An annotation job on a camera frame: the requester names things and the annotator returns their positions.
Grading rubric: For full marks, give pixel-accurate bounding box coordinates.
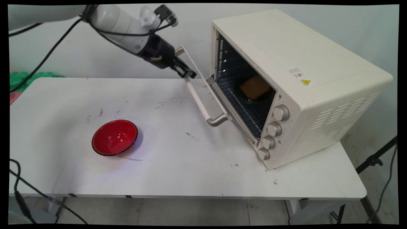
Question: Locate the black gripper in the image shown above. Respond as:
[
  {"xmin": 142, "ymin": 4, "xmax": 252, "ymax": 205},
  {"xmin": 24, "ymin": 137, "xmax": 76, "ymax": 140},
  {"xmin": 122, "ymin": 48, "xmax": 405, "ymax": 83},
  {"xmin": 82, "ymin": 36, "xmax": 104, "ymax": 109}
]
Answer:
[{"xmin": 137, "ymin": 33, "xmax": 197, "ymax": 79}]

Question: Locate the metal oven wire rack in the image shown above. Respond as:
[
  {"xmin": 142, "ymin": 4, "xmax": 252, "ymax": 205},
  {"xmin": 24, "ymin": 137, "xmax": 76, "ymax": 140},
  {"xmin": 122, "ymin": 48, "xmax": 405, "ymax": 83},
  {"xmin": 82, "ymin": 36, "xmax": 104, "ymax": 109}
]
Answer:
[{"xmin": 217, "ymin": 78, "xmax": 271, "ymax": 139}]

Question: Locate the grey hanging cable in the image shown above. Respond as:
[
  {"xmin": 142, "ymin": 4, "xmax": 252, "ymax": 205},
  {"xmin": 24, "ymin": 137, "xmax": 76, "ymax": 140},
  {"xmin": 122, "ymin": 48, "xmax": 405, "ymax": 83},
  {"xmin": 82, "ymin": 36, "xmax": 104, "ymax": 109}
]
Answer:
[{"xmin": 366, "ymin": 145, "xmax": 398, "ymax": 224}]

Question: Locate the oven glass door with handle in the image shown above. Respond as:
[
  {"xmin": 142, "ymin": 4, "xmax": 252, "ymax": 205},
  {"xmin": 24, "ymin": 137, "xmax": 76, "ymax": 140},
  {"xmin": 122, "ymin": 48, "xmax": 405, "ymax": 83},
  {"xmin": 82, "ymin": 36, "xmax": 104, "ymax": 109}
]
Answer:
[{"xmin": 174, "ymin": 45, "xmax": 260, "ymax": 146}]

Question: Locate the dark round plate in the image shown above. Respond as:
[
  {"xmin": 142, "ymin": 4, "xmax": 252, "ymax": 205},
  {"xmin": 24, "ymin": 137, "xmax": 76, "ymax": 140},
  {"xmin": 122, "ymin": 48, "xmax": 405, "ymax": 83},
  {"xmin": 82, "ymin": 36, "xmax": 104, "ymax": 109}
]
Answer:
[{"xmin": 233, "ymin": 76, "xmax": 276, "ymax": 103}]

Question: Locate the black cable with connector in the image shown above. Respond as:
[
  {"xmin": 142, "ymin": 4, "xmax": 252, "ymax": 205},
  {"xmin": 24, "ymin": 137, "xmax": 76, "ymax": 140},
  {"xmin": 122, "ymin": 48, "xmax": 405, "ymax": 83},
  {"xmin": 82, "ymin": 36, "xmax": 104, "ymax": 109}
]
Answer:
[{"xmin": 10, "ymin": 159, "xmax": 37, "ymax": 224}]

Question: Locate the black arm cable thick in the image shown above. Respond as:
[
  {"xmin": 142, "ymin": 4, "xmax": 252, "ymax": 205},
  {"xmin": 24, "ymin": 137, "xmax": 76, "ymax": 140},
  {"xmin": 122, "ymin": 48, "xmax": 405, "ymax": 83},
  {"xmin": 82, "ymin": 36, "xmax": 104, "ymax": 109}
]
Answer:
[{"xmin": 10, "ymin": 17, "xmax": 83, "ymax": 93}]

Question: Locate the white table frame bracket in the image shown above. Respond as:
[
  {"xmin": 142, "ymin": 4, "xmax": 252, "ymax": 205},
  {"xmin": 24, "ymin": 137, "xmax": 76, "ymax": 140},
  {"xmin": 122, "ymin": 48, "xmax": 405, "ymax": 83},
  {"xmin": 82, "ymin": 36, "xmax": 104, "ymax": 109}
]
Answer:
[{"xmin": 284, "ymin": 198, "xmax": 348, "ymax": 225}]

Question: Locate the cream toaster oven body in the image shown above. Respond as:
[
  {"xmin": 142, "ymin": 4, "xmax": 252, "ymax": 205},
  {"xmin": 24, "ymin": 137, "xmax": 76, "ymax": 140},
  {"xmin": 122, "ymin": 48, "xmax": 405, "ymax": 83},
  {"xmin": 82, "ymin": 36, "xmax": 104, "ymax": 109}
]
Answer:
[{"xmin": 210, "ymin": 9, "xmax": 395, "ymax": 170}]

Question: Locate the green plastic object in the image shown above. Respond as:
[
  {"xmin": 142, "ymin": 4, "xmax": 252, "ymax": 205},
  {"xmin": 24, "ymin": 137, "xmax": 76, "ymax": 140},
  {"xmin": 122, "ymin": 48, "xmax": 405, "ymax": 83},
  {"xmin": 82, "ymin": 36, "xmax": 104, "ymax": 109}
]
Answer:
[{"xmin": 10, "ymin": 71, "xmax": 65, "ymax": 93}]

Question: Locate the pink flat object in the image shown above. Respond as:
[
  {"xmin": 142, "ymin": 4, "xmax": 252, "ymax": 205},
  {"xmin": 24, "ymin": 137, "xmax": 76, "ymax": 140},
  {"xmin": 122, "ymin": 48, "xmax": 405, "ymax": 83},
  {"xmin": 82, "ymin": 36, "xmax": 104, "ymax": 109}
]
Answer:
[{"xmin": 10, "ymin": 92, "xmax": 24, "ymax": 106}]

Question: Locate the black tripod stand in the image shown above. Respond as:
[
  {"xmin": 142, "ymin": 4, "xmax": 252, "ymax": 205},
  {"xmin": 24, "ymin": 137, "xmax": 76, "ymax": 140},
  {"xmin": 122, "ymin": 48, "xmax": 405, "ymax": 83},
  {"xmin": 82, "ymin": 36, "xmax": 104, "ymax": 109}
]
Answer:
[{"xmin": 331, "ymin": 136, "xmax": 398, "ymax": 225}]

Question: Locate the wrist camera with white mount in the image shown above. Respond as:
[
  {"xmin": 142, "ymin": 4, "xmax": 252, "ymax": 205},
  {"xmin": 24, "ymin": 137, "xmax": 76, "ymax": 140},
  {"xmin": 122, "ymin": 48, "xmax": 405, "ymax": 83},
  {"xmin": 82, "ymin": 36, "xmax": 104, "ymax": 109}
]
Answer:
[{"xmin": 139, "ymin": 4, "xmax": 179, "ymax": 28}]

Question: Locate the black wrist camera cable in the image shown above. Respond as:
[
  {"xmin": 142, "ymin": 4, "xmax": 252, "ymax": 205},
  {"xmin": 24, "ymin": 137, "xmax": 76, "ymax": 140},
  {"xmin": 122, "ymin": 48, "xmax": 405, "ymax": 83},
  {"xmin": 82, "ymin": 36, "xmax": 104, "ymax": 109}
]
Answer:
[{"xmin": 86, "ymin": 17, "xmax": 177, "ymax": 62}]

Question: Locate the red bowl with black rim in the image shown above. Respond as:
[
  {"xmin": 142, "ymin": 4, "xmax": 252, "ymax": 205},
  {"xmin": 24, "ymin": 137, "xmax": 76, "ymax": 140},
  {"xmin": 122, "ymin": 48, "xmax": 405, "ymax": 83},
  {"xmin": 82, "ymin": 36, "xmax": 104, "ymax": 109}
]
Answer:
[{"xmin": 92, "ymin": 120, "xmax": 139, "ymax": 156}]

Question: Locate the brown bread slice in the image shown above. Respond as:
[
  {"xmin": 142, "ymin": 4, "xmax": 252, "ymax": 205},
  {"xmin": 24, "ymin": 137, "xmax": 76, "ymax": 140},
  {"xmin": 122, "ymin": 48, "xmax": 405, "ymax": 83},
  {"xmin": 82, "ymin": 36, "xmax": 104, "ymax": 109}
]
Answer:
[{"xmin": 239, "ymin": 75, "xmax": 272, "ymax": 101}]

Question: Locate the black arm cable thin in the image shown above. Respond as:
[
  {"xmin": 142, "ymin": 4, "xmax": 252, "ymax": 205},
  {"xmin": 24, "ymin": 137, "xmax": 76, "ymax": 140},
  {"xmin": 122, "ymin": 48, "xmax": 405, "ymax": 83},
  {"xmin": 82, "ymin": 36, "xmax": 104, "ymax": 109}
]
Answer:
[{"xmin": 9, "ymin": 22, "xmax": 43, "ymax": 37}]

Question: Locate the silver oven knob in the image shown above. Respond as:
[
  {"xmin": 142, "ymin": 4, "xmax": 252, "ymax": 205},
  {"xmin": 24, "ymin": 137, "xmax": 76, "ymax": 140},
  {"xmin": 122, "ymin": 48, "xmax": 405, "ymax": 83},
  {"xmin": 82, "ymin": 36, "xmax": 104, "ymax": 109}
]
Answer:
[
  {"xmin": 273, "ymin": 105, "xmax": 290, "ymax": 121},
  {"xmin": 257, "ymin": 147, "xmax": 271, "ymax": 161},
  {"xmin": 261, "ymin": 135, "xmax": 276, "ymax": 150},
  {"xmin": 267, "ymin": 121, "xmax": 283, "ymax": 137}
]

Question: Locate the black thin floor cable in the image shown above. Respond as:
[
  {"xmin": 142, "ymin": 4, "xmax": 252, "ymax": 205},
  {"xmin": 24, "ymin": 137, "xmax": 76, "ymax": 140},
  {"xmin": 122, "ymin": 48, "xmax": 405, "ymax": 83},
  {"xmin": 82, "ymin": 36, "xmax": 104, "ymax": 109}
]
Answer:
[{"xmin": 10, "ymin": 169, "xmax": 89, "ymax": 225}]

